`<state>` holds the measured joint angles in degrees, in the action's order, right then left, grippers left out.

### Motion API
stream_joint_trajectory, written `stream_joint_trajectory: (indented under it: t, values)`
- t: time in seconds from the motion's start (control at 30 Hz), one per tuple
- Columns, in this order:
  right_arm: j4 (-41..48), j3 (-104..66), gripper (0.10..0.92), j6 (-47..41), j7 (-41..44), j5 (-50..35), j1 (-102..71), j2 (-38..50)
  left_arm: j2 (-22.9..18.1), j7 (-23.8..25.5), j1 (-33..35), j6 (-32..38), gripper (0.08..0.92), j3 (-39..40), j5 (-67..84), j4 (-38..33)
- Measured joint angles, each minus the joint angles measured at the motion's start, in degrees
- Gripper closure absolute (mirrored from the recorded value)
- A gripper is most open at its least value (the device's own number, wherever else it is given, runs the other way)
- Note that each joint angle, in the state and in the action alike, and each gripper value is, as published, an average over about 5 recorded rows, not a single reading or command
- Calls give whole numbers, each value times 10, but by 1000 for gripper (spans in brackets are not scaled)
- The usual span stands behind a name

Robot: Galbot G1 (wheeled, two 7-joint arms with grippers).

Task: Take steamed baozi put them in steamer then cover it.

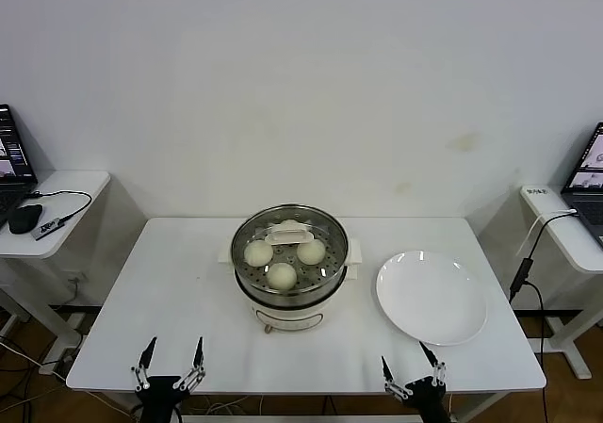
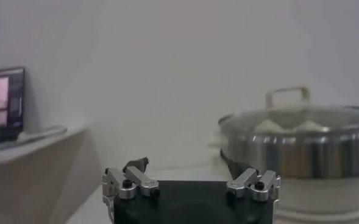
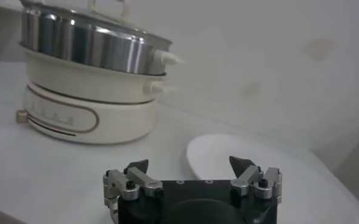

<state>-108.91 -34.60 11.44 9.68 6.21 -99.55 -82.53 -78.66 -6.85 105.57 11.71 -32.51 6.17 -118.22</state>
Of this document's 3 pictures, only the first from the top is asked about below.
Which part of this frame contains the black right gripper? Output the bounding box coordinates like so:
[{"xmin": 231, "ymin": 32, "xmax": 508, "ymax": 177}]
[{"xmin": 380, "ymin": 341, "xmax": 448, "ymax": 423}]

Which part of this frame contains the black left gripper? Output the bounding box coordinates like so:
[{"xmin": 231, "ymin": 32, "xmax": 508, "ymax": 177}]
[{"xmin": 130, "ymin": 335, "xmax": 207, "ymax": 423}]

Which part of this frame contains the round glass pot lid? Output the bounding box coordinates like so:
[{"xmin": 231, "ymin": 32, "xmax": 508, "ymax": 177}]
[{"xmin": 230, "ymin": 203, "xmax": 352, "ymax": 297}]

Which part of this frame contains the stainless steel steamer basket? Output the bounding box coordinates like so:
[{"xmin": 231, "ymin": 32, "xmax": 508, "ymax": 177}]
[{"xmin": 230, "ymin": 203, "xmax": 352, "ymax": 304}]

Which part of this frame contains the round white plate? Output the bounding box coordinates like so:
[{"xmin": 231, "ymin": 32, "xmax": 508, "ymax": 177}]
[{"xmin": 375, "ymin": 251, "xmax": 489, "ymax": 347}]

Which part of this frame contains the cream electric cooking pot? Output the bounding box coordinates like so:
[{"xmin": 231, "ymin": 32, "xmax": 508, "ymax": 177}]
[{"xmin": 217, "ymin": 236, "xmax": 365, "ymax": 335}]

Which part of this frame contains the grey usb hub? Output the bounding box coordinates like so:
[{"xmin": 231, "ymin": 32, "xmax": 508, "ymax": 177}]
[{"xmin": 33, "ymin": 216, "xmax": 66, "ymax": 241}]

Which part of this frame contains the white side table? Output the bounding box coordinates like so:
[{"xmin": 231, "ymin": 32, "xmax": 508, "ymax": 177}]
[
  {"xmin": 0, "ymin": 169, "xmax": 113, "ymax": 349},
  {"xmin": 520, "ymin": 185, "xmax": 603, "ymax": 380}
]

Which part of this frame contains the black computer mouse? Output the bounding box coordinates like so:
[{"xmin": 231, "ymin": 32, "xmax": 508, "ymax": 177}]
[{"xmin": 8, "ymin": 203, "xmax": 44, "ymax": 235}]

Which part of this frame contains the black open laptop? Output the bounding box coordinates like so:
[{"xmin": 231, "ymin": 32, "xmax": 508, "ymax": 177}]
[{"xmin": 0, "ymin": 103, "xmax": 39, "ymax": 230}]

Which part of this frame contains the dark grey open laptop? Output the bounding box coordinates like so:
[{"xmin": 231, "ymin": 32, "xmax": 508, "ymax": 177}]
[{"xmin": 562, "ymin": 122, "xmax": 603, "ymax": 245}]

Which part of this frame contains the thin white floor cable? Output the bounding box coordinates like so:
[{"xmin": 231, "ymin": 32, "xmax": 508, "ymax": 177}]
[
  {"xmin": 0, "ymin": 335, "xmax": 72, "ymax": 382},
  {"xmin": 197, "ymin": 394, "xmax": 265, "ymax": 415}
]

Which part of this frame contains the white work table frame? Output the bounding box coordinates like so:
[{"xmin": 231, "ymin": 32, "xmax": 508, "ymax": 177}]
[{"xmin": 155, "ymin": 392, "xmax": 514, "ymax": 423}]

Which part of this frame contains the thin black usb cable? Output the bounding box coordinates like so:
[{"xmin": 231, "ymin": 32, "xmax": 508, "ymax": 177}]
[{"xmin": 28, "ymin": 188, "xmax": 93, "ymax": 222}]

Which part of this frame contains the flat white cable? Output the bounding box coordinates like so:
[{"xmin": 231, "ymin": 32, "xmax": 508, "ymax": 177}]
[{"xmin": 515, "ymin": 209, "xmax": 580, "ymax": 258}]

